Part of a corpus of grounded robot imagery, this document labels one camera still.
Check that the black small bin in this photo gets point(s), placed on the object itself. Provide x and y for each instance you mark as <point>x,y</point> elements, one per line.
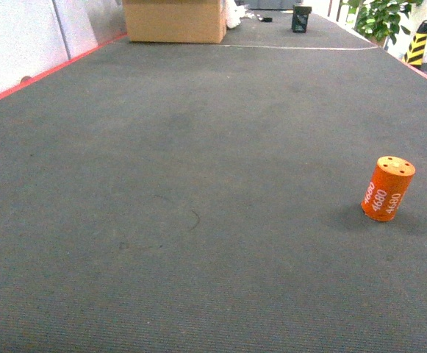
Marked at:
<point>300,18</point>

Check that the potted green plant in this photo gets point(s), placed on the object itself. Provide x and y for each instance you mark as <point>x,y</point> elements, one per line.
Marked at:
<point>380,20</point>

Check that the yellow black traffic cone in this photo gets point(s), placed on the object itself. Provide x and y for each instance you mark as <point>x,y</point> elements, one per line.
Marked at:
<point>415,52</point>

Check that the orange cylinder cap 4680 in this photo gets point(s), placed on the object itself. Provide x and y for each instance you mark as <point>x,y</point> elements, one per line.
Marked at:
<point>390,180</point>

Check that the large open cardboard box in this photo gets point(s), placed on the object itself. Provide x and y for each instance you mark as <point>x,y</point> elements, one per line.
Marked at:
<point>175,21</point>

